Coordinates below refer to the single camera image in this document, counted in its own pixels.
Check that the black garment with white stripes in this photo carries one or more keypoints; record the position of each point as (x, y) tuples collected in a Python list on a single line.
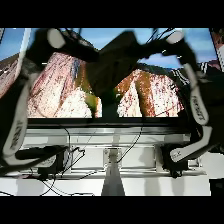
[(180, 76)]

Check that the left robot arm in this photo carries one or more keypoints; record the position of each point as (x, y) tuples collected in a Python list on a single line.
[(18, 126)]

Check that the dark green trousers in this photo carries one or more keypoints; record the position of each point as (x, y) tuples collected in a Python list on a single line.
[(115, 63)]

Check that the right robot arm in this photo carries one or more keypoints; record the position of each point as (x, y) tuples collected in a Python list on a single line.
[(198, 110)]

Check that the silver frame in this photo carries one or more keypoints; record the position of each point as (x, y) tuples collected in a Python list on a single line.
[(133, 136)]

